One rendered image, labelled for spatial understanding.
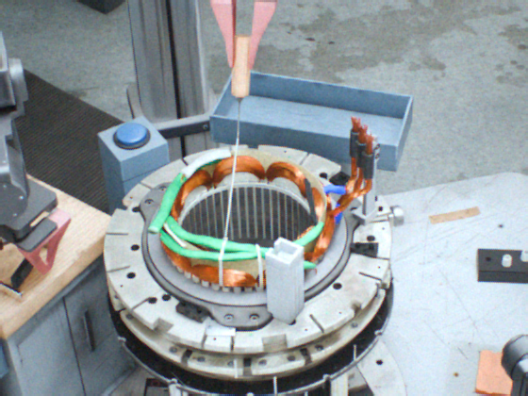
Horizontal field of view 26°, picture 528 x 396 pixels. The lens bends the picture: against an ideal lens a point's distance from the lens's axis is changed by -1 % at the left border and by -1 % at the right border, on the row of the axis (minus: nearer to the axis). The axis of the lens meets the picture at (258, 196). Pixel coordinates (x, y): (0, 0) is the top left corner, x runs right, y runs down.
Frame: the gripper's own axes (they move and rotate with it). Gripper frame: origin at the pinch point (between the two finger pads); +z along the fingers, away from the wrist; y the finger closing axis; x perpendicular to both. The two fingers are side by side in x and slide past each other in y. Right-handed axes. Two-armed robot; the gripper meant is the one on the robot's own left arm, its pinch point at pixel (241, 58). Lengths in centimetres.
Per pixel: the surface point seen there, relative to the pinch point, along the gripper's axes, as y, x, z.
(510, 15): 70, 245, 46
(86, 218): -18.1, 15.1, 24.8
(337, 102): 11.1, 40.4, 16.0
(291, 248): 6.2, -4.3, 17.9
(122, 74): -46, 216, 66
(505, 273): 37, 40, 39
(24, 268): -22.8, 3.8, 26.4
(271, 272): 4.4, -5.1, 20.3
